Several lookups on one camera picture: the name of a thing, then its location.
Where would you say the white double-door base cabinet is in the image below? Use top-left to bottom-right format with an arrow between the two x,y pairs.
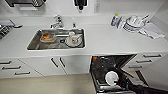
18,54 -> 93,76

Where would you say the small sink soap pump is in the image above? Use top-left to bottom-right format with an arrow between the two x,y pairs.
71,21 -> 77,29

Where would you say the orange-brown bowl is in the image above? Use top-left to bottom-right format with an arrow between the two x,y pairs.
39,31 -> 56,44

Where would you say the small clear bottle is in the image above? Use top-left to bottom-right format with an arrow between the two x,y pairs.
118,17 -> 125,30

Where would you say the blue white bottle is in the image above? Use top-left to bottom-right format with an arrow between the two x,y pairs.
110,12 -> 120,28

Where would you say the stainless steel dishwasher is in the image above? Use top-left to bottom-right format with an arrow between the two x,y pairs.
89,53 -> 148,94

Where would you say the wire dish rack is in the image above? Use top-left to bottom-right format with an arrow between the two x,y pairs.
0,18 -> 24,41

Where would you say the black soap dispenser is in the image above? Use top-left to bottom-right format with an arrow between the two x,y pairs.
73,0 -> 89,11

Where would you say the steel kitchen sink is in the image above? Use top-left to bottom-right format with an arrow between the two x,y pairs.
26,27 -> 87,52

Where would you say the white round bowl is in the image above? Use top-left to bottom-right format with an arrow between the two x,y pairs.
104,70 -> 120,87

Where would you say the white wall outlet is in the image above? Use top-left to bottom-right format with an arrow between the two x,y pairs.
93,2 -> 101,14

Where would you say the stack of white bowls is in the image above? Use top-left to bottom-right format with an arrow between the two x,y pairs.
122,14 -> 151,34

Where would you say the chrome faucet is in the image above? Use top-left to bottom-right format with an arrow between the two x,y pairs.
49,14 -> 65,30

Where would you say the steel paper towel dispenser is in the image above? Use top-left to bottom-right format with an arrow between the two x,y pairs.
4,0 -> 48,9

